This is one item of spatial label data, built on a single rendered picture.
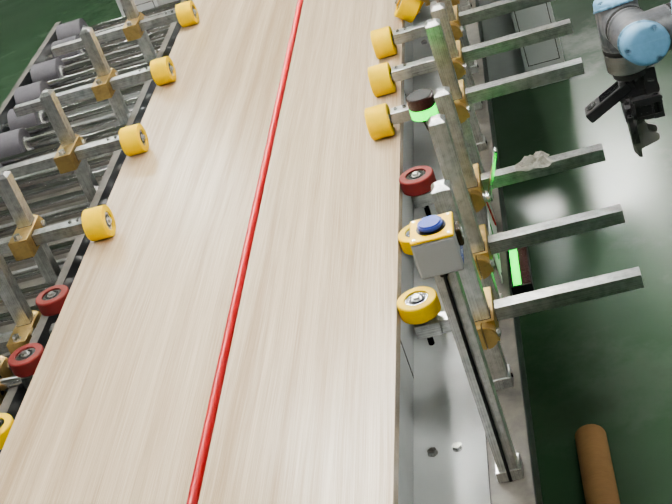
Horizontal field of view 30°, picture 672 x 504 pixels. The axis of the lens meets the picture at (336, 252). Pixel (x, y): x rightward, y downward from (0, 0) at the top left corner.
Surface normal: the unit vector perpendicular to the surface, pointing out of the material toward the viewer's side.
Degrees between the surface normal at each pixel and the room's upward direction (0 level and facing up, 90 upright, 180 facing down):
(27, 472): 0
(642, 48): 90
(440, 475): 0
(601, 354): 0
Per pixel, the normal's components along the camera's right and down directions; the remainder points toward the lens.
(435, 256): -0.05, 0.52
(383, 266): -0.30, -0.82
